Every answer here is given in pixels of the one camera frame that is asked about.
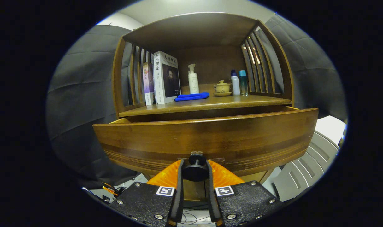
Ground black floor cables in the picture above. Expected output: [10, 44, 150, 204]
[177, 210, 217, 226]

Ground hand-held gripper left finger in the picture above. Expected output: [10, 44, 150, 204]
[108, 159, 186, 227]

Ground blue folded cloth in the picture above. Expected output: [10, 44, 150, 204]
[174, 92, 210, 102]

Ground brown wooden countertop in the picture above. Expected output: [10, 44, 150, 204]
[118, 93, 292, 118]

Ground brown wooden cabinet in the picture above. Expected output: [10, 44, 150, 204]
[112, 12, 294, 202]

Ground purple book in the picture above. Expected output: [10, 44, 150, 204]
[143, 62, 156, 106]

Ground teal bottle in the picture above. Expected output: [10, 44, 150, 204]
[239, 70, 248, 96]

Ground yellow lidded teacup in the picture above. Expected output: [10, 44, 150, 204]
[214, 80, 233, 96]

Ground orange black tool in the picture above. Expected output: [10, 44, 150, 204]
[102, 182, 126, 196]

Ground brown wooden drawer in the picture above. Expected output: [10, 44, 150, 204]
[93, 106, 319, 177]

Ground white portrait book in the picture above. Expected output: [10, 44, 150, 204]
[153, 51, 181, 105]

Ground white bottle blue cap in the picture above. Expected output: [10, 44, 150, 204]
[231, 69, 240, 96]

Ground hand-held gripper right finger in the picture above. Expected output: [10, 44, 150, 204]
[205, 159, 283, 227]

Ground grey white storage box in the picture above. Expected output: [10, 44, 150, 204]
[272, 115, 346, 202]

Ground white pump bottle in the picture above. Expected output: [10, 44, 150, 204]
[188, 64, 200, 94]

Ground black drawer knob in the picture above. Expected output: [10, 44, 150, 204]
[183, 152, 209, 182]

